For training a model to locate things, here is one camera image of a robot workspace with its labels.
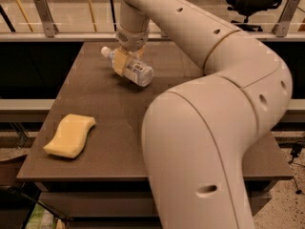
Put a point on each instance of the metal railing bracket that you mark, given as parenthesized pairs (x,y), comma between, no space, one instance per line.
(281,27)
(49,27)

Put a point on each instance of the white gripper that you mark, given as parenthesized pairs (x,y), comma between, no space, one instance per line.
(130,41)

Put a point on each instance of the yellow pole left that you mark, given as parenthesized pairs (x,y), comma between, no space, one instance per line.
(21,8)

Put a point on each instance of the yellow pole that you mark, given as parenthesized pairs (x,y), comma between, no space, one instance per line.
(21,8)
(92,15)

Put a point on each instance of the yellow sponge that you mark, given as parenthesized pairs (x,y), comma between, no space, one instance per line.
(70,137)

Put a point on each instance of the black power adapter with cable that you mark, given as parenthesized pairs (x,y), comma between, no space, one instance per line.
(295,153)

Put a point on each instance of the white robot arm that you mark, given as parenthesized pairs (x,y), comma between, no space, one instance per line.
(194,135)

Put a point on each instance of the black pole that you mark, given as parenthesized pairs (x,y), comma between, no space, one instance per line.
(113,15)

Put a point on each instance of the green white package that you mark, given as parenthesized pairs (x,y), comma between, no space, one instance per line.
(40,218)

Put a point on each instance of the clear plastic water bottle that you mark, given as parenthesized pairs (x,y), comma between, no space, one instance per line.
(136,70)

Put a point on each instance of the grey drawer front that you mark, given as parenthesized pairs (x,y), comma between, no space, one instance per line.
(101,204)

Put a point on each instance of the metal railing bracket left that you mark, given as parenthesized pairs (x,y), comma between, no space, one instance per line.
(49,27)

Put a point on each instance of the yellow pole middle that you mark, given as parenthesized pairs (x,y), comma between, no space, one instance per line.
(92,15)

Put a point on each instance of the metal railing bracket right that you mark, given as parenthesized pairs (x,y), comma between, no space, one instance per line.
(281,27)

